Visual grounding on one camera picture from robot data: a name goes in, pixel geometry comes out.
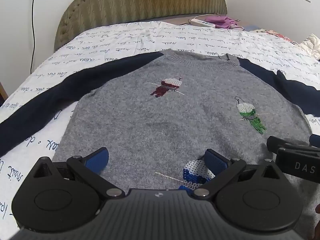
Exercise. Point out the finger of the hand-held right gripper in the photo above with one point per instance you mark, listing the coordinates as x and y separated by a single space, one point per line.
315 140
280 143

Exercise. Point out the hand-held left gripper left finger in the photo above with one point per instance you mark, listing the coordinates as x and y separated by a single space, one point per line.
97 159

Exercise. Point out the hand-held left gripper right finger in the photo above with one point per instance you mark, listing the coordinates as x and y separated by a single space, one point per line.
214 161

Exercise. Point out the grey sweater with navy sleeves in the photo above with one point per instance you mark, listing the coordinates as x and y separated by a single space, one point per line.
160 120

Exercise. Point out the white padded garment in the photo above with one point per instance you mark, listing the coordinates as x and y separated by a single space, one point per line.
312 43

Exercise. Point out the floral cloth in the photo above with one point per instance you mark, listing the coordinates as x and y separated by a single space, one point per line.
276 34

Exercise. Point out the wooden furniture edge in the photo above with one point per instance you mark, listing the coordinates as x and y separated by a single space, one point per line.
2 90

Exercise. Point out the white script-printed bedspread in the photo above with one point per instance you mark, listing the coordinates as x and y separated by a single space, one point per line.
125 38

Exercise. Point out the purple cloth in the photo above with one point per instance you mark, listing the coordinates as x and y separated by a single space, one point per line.
225 21

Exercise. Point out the white remote control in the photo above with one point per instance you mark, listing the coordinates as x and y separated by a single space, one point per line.
203 22

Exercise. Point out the olive quilted headboard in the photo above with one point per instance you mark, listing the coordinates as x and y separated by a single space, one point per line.
140 2

